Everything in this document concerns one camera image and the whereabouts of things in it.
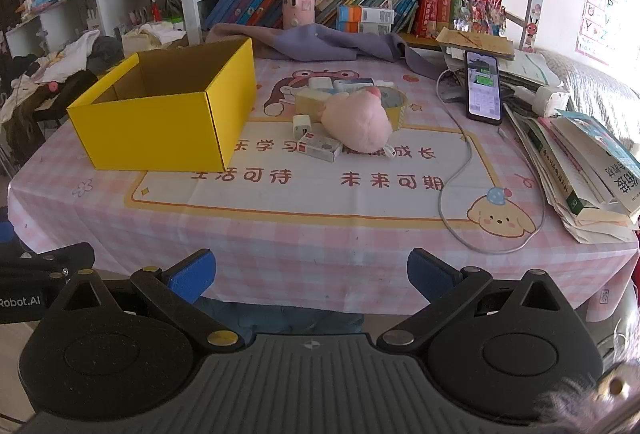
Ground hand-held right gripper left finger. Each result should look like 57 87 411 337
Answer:
50 249 246 355

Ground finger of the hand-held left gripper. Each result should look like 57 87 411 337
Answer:
0 220 96 287

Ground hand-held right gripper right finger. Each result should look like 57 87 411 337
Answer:
376 248 576 355

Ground yellow cardboard box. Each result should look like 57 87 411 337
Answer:
66 36 257 171

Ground yellow tape roll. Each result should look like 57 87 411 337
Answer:
372 85 409 131

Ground pink plush toy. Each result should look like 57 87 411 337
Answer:
320 86 393 156

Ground small white red-marked box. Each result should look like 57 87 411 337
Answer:
297 131 344 163

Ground pink cylindrical container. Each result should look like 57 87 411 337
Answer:
281 0 316 31

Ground stack of textbooks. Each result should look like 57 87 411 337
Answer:
502 104 640 245

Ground black smartphone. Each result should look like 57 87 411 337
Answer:
465 50 503 122

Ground fuzzy grey garment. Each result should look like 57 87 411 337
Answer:
537 354 640 434

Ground pile of clothes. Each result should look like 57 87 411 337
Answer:
0 29 126 125

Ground white power adapter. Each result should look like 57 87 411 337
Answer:
515 85 571 117

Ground pile of loose papers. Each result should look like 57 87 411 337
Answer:
437 49 561 102

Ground brown paper envelope stack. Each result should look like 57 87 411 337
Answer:
436 28 516 61

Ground grey patterned blanket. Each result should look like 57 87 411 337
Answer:
537 49 640 150

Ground purple pink cloth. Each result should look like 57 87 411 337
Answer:
206 23 448 80

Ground colourful sticker bundle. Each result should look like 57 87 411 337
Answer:
457 0 507 35

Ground orange white small boxes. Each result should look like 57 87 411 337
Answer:
336 5 396 35

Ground white charging cable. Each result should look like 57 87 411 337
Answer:
436 69 547 256

